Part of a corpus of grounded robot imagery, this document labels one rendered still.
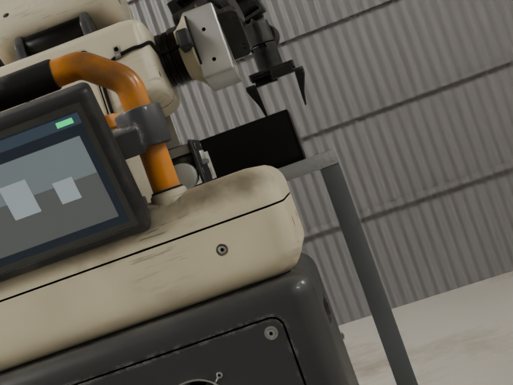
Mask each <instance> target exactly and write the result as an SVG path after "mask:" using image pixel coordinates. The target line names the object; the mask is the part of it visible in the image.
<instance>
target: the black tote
mask: <svg viewBox="0 0 513 385"><path fill-rule="evenodd" d="M199 142H200V144H201V145H202V150H203V151H204V153H205V156H206V159H208V160H209V163H208V168H209V170H210V172H211V176H212V179H213V180H216V179H218V178H221V177H223V176H227V175H229V174H231V173H235V172H237V171H240V170H243V169H246V168H251V167H258V166H262V165H267V166H272V167H275V168H276V169H279V168H281V167H284V166H287V165H289V164H292V163H295V162H298V161H300V160H304V159H306V156H305V152H304V150H303V148H302V144H301V141H300V139H299V137H298V133H297V131H296V128H295V125H294V122H293V120H292V116H291V114H290V112H289V111H288V110H287V109H285V110H282V111H280V112H277V113H274V114H272V115H268V116H266V117H264V118H260V119H257V120H256V121H252V122H249V123H247V124H245V125H241V126H239V127H236V128H232V129H231V130H228V131H224V132H222V133H220V134H216V135H214V136H211V137H207V138H206V139H203V140H200V141H199Z"/></svg>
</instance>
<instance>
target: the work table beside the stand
mask: <svg viewBox="0 0 513 385"><path fill-rule="evenodd" d="M278 170H279V171H280V172H281V173H282V174H283V176H284V177H285V179H286V182H287V181H290V180H293V179H296V178H298V177H300V176H304V175H307V174H309V173H313V172H315V171H318V170H321V175H322V176H323V179H324V183H325V186H326V187H327V191H328V194H329V196H330V198H331V202H332V205H333V207H334V211H335V213H336V216H337V219H338V221H339V224H340V228H341V230H342V232H343V235H344V239H345V241H346V243H347V247H348V250H349V252H350V256H351V258H352V261H353V264H354V266H355V269H356V272H357V275H358V277H359V280H360V284H361V286H362V288H363V292H364V295H365V297H366V301H367V303H368V306H369V309H370V312H371V314H372V317H373V320H374V322H375V325H376V328H377V331H378V333H379V337H380V339H381V342H382V346H383V348H384V350H385V353H386V357H387V359H388V361H389V365H390V367H391V370H392V373H393V376H394V378H395V382H396V384H397V385H418V382H417V380H416V377H415V374H414V371H413V369H412V366H411V363H410V360H409V358H408V354H407V351H406V350H405V346H404V343H403V340H402V337H401V335H400V332H399V330H398V326H397V324H396V321H395V318H394V315H393V313H392V309H391V307H390V305H389V301H388V298H387V296H386V292H385V290H384V287H383V285H382V281H381V279H380V276H379V273H378V270H377V268H376V264H375V262H374V260H373V256H372V253H371V251H370V249H369V245H368V242H367V240H366V236H365V234H364V231H363V228H362V225H361V223H360V220H359V217H358V214H357V211H356V209H355V206H354V204H353V200H352V197H351V195H350V191H349V189H348V186H347V183H346V180H345V178H344V175H343V172H342V169H341V167H340V164H339V161H338V159H337V155H336V153H335V150H334V149H332V150H328V151H325V152H324V153H321V154H317V155H314V156H313V157H309V158H306V159H304V160H300V161H298V162H295V163H292V164H289V165H287V166H284V167H281V168H279V169H278Z"/></svg>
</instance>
